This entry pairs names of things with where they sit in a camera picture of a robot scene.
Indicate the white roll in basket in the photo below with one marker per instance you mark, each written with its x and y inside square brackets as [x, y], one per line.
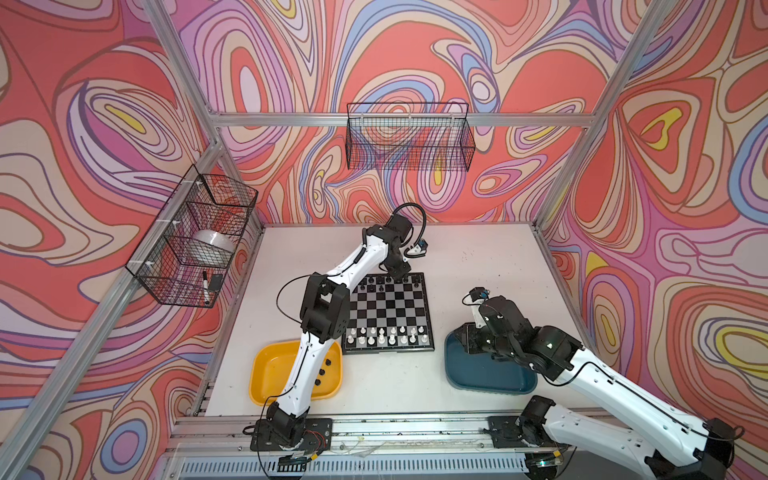
[215, 239]

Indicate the black wire basket back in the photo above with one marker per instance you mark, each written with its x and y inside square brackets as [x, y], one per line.
[409, 136]

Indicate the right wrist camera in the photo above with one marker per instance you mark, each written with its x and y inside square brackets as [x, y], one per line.
[478, 296]

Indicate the black white chess board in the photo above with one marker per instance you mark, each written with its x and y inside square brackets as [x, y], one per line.
[380, 307]

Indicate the yellow plastic tray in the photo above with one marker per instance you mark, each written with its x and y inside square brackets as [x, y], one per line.
[272, 365]

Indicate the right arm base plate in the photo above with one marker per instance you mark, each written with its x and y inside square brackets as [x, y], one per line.
[512, 432]

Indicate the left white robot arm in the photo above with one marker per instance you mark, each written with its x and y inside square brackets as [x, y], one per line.
[325, 312]

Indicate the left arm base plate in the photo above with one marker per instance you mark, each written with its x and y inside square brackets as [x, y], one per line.
[308, 437]

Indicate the black wire basket left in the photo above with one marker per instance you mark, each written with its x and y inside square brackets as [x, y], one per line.
[168, 265]

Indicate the black marker in basket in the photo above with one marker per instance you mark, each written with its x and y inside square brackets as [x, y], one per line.
[205, 289]

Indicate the teal plastic tray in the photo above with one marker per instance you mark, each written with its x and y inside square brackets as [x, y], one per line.
[480, 373]

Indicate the black wire basket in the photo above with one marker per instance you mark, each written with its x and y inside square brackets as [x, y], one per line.
[409, 136]
[168, 265]

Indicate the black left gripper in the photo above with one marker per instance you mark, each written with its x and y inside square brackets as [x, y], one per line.
[400, 273]

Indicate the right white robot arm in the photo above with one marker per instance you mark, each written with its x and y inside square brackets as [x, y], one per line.
[655, 440]

